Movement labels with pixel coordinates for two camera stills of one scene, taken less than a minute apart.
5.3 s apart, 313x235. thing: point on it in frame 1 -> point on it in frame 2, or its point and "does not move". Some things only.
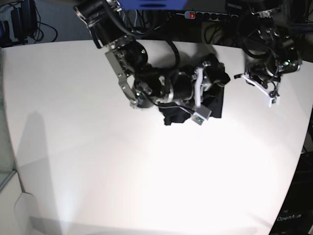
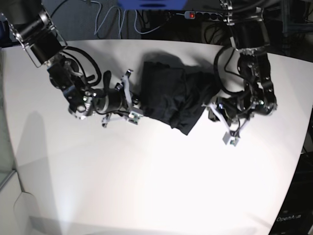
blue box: (153, 5) does not move
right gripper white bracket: (202, 112) -> (134, 116)
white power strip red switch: (210, 15) does not move
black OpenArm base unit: (294, 215) does not move
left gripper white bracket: (273, 101) -> (231, 136)
